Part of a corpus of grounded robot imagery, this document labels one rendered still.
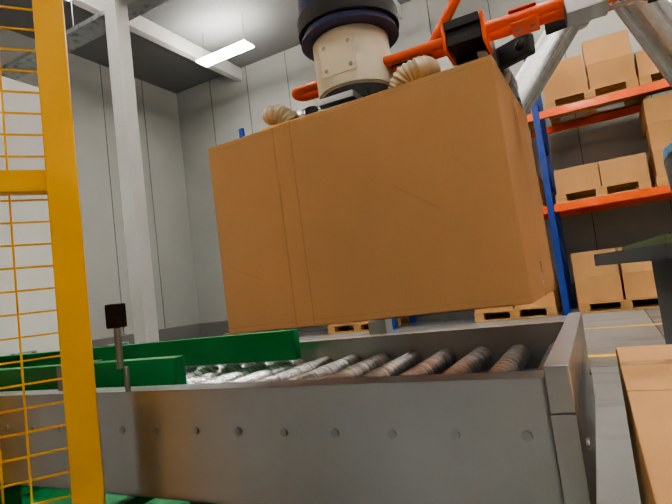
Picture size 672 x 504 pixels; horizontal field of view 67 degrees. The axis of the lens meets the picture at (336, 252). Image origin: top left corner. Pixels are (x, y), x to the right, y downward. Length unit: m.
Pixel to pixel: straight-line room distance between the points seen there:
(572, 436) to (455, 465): 0.15
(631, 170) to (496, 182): 7.40
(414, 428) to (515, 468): 0.14
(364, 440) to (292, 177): 0.50
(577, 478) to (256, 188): 0.73
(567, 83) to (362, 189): 7.70
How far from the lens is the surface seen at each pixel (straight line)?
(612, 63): 8.58
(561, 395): 0.70
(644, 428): 0.67
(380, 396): 0.75
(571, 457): 0.72
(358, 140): 0.94
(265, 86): 12.28
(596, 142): 9.61
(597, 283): 8.14
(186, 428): 0.97
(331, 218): 0.95
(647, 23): 1.67
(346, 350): 1.49
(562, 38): 1.69
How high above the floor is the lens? 0.73
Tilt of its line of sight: 5 degrees up
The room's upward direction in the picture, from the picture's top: 7 degrees counter-clockwise
